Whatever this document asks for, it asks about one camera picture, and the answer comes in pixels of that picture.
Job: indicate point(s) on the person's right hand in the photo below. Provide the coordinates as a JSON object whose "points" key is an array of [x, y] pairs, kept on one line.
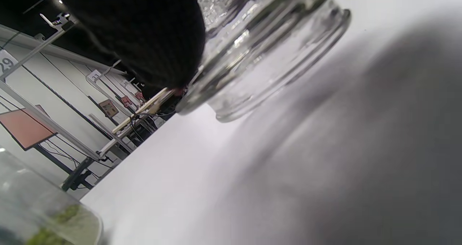
{"points": [[144, 32]]}

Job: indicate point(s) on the glass jar lid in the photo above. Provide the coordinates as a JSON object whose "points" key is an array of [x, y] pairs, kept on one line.
{"points": [[274, 57]]}

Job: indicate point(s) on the green mung beans heap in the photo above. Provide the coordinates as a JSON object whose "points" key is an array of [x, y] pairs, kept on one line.
{"points": [[68, 227]]}

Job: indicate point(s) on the glass jar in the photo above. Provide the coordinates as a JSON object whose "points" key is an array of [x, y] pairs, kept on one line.
{"points": [[29, 201]]}

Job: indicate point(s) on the aluminium frame rack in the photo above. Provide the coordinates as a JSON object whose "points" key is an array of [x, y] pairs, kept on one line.
{"points": [[47, 118]]}

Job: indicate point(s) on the orange wall board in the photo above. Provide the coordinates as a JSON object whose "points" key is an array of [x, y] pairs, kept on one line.
{"points": [[23, 127]]}

